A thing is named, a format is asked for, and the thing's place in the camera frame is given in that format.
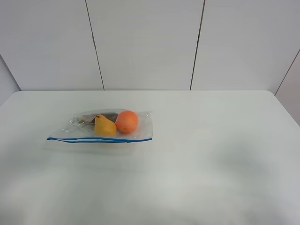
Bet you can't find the clear blue-zip plastic bag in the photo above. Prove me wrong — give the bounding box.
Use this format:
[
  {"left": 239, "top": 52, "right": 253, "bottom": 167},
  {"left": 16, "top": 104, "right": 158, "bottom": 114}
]
[{"left": 47, "top": 109, "right": 153, "bottom": 143}]

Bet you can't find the orange fruit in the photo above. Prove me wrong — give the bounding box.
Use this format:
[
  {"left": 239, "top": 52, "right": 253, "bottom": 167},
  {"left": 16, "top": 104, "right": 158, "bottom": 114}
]
[{"left": 116, "top": 110, "right": 139, "bottom": 134}]

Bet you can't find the yellow pear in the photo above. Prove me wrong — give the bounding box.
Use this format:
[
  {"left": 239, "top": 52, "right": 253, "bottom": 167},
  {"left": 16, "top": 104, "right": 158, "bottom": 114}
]
[{"left": 94, "top": 114, "right": 117, "bottom": 137}]

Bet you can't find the dark eggplant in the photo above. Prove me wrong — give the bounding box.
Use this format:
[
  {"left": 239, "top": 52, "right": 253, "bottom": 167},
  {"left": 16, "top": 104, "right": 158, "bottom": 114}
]
[{"left": 80, "top": 112, "right": 118, "bottom": 125}]

